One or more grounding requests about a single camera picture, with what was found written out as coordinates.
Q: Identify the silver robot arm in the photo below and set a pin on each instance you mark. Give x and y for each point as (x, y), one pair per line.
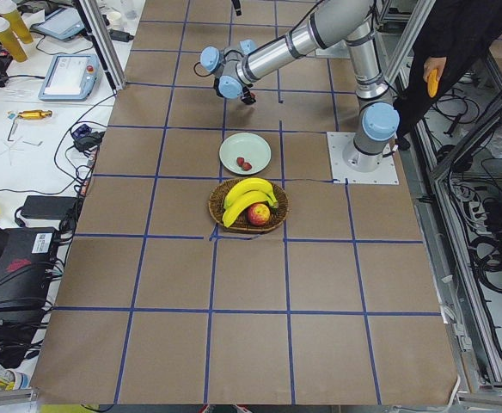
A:
(238, 67)

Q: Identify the white paper cup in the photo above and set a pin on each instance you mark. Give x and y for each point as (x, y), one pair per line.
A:
(115, 19)

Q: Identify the yellow bottle white cap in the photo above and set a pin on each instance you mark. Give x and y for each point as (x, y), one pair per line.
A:
(10, 42)

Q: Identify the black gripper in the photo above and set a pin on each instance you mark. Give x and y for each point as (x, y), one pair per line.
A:
(247, 97)

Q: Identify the black power adapter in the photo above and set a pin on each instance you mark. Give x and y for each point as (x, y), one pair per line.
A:
(44, 207)

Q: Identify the blue teach pendant far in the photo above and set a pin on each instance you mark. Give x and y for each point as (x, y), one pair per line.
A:
(63, 24)

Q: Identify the yellow banana bunch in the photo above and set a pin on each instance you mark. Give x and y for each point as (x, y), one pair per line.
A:
(244, 194)

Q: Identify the blue teach pendant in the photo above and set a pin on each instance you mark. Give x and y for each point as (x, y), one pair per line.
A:
(63, 24)
(70, 77)

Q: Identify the pale green plate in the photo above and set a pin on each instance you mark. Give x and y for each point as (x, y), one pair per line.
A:
(252, 147)

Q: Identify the aluminium frame post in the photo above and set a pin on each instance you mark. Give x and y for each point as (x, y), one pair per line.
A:
(97, 31)

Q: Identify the blue teach pendant near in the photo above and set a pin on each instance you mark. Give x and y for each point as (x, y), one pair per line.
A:
(70, 77)

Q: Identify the person hand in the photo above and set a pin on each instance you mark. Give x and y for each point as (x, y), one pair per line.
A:
(436, 64)

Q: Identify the black computer box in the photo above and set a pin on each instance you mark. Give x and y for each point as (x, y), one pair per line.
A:
(26, 262)

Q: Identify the woven wicker basket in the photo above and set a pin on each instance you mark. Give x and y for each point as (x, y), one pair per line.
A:
(278, 215)

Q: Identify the red yellow apple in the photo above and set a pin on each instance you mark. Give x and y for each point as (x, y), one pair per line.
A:
(258, 214)

